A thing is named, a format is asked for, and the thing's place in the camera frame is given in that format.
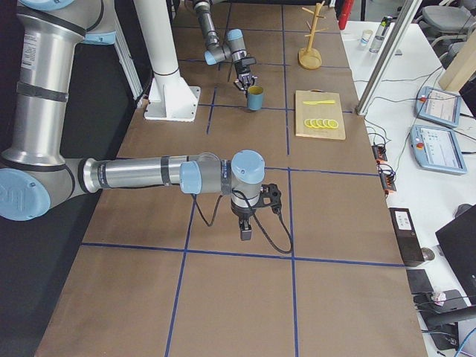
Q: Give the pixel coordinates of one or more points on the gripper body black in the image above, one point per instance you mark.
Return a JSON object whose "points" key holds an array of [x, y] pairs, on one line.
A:
{"points": [[242, 213], [243, 70]]}

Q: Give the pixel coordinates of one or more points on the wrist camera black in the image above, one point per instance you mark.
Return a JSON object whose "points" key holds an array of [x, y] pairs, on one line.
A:
{"points": [[246, 61], [270, 197]]}

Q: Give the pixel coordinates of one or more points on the paper cup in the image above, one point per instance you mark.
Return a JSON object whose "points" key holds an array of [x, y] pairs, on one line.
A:
{"points": [[365, 37]]}

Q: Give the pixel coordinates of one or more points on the wooden cutting board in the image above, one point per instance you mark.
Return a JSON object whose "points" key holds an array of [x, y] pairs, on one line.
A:
{"points": [[311, 121]]}

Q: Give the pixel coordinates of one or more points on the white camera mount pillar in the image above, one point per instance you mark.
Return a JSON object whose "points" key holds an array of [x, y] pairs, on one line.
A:
{"points": [[170, 97]]}

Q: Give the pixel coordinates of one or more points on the grey office chair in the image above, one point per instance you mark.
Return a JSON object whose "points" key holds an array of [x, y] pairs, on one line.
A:
{"points": [[450, 22]]}

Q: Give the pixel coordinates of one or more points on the plastic water bottle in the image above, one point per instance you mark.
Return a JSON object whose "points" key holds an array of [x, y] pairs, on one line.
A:
{"points": [[380, 34]]}

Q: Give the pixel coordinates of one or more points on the wooden cup rack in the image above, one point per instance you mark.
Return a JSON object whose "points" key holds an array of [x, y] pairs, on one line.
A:
{"points": [[309, 57]]}

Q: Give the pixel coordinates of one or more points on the orange black connector block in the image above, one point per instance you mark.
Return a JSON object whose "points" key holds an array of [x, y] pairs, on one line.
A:
{"points": [[379, 152]]}

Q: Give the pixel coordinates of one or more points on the teach pendant near person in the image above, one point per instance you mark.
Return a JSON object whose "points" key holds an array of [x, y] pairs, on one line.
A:
{"points": [[438, 106]]}

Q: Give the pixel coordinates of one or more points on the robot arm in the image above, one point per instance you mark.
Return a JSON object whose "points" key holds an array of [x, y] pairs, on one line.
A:
{"points": [[37, 178], [232, 48]]}

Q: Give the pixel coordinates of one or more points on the red fire extinguisher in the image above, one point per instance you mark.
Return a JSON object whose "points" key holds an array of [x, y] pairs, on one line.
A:
{"points": [[343, 11]]}

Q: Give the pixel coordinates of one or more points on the yellow plastic knife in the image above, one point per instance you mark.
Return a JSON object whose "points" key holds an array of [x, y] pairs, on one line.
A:
{"points": [[318, 102]]}

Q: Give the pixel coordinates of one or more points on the black power box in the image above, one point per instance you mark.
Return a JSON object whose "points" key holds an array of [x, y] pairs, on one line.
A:
{"points": [[406, 237]]}

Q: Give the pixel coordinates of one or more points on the black laptop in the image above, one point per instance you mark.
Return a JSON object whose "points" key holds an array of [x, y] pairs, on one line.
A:
{"points": [[457, 242]]}

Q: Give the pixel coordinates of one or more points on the aluminium frame post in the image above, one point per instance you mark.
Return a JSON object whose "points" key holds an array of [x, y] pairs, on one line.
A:
{"points": [[404, 19]]}

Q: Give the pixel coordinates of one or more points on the dark teal cup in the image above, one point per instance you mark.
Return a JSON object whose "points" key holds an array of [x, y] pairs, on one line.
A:
{"points": [[254, 96]]}

